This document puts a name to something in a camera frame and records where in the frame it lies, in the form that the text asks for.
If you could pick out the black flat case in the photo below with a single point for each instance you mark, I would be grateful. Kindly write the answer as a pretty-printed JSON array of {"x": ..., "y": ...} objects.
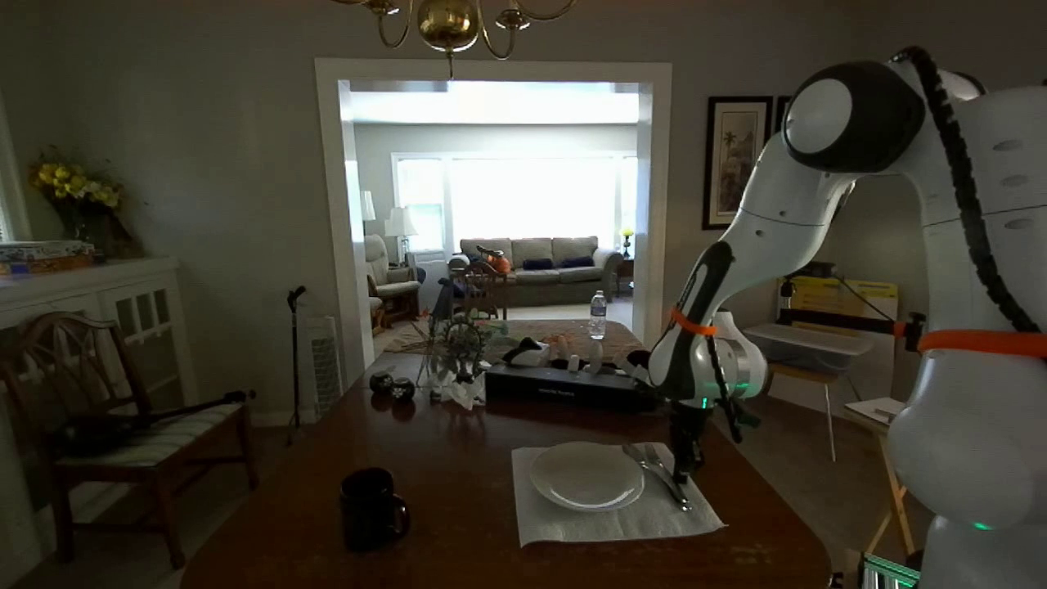
[{"x": 568, "y": 387}]

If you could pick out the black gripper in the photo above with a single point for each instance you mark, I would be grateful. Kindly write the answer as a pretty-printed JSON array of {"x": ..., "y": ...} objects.
[{"x": 687, "y": 420}]

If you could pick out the yellow box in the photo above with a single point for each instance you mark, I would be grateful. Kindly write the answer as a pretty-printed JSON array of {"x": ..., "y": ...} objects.
[{"x": 840, "y": 297}]

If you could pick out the thin black pole stand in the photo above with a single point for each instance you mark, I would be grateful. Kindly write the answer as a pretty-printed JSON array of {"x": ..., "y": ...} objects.
[{"x": 296, "y": 362}]

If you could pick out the white cloth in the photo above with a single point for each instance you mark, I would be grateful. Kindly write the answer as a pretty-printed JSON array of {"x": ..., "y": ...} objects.
[{"x": 568, "y": 529}]

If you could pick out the wooden chair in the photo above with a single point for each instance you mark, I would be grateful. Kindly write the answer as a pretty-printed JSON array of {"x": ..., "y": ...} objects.
[{"x": 166, "y": 447}]

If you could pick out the bright living room window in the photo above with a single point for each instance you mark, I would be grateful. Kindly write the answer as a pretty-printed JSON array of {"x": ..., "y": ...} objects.
[{"x": 511, "y": 200}]

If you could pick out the yellow flower bouquet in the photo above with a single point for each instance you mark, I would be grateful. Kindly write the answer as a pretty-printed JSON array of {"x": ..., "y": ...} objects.
[{"x": 75, "y": 184}]

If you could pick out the light armchair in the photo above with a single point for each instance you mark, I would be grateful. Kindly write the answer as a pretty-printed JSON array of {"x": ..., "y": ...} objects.
[{"x": 394, "y": 288}]

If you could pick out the wooden easel stand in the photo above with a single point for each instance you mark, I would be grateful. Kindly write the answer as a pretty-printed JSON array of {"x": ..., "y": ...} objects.
[{"x": 870, "y": 411}]

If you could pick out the white plate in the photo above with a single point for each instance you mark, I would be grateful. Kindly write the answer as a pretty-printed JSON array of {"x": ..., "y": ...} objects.
[{"x": 585, "y": 474}]

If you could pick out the black mug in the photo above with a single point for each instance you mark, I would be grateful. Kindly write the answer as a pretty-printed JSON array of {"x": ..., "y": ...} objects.
[{"x": 367, "y": 511}]

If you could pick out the white glass-door cabinet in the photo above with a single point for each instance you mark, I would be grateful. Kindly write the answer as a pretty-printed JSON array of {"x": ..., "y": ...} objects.
[{"x": 100, "y": 285}]

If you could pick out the grey sofa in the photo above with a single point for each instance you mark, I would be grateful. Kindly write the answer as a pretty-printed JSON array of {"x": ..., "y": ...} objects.
[{"x": 557, "y": 280}]

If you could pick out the small dark round objects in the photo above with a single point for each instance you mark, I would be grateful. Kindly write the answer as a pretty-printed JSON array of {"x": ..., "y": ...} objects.
[{"x": 391, "y": 387}]

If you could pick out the clear water bottle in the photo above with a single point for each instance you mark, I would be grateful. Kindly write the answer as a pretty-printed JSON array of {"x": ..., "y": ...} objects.
[{"x": 595, "y": 319}]

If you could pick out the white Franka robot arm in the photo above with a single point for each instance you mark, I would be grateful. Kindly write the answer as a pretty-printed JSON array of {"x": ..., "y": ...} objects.
[{"x": 981, "y": 435}]

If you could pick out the large framed picture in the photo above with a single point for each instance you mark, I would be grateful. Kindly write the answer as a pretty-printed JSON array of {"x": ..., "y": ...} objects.
[{"x": 738, "y": 161}]

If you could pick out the flat tray with items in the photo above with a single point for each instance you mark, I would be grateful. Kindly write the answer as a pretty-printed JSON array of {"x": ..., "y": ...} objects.
[{"x": 38, "y": 260}]

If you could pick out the white side table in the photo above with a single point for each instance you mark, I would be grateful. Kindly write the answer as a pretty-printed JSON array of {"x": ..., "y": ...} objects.
[{"x": 813, "y": 348}]

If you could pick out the brass chandelier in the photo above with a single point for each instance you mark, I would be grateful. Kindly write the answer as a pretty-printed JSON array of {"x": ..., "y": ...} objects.
[{"x": 450, "y": 20}]

